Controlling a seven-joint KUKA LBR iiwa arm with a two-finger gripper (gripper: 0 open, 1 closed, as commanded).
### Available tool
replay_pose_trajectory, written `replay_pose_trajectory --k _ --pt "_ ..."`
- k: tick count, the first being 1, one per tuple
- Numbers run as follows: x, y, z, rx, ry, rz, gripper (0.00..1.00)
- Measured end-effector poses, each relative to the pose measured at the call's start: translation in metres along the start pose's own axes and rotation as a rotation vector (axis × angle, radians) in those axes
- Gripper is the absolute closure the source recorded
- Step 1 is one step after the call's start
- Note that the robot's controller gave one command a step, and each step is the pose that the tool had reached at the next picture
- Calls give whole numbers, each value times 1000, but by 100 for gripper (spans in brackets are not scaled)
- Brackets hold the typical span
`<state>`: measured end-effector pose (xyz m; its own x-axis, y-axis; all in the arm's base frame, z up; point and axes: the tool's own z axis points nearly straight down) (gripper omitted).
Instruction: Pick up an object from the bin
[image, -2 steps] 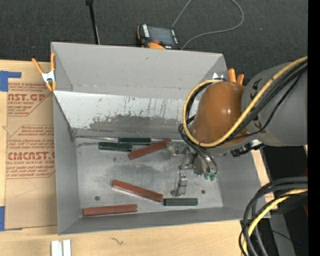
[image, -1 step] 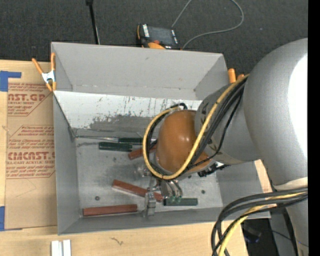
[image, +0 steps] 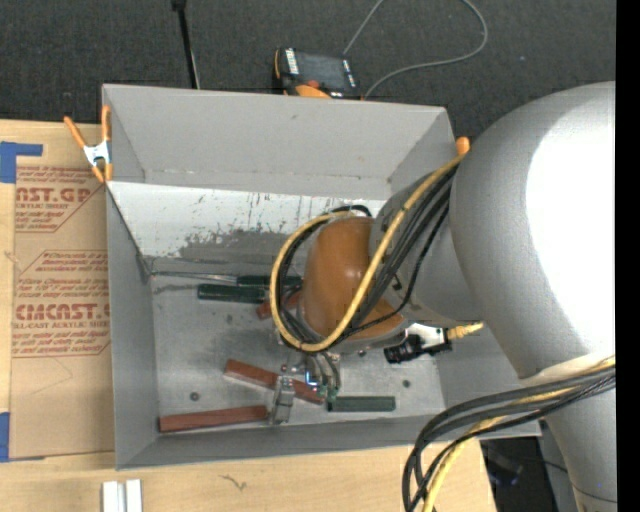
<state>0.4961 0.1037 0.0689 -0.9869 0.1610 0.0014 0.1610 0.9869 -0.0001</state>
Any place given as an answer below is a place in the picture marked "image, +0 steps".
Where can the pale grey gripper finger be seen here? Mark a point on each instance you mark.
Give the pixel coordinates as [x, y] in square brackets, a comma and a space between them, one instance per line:
[284, 406]

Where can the red-brown flat block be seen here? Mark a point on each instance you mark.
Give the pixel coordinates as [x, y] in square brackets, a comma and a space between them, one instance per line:
[263, 309]
[250, 374]
[210, 419]

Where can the dark green flat block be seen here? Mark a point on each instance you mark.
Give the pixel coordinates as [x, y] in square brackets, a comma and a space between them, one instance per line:
[230, 293]
[362, 404]
[255, 280]

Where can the grey metal bin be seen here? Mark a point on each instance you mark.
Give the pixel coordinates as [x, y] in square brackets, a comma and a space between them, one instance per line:
[210, 340]

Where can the brown cardboard board red print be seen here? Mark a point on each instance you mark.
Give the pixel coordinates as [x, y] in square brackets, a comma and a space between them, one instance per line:
[60, 380]

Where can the black cylinder on white bracket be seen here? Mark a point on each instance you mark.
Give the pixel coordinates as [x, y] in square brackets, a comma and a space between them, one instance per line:
[403, 351]

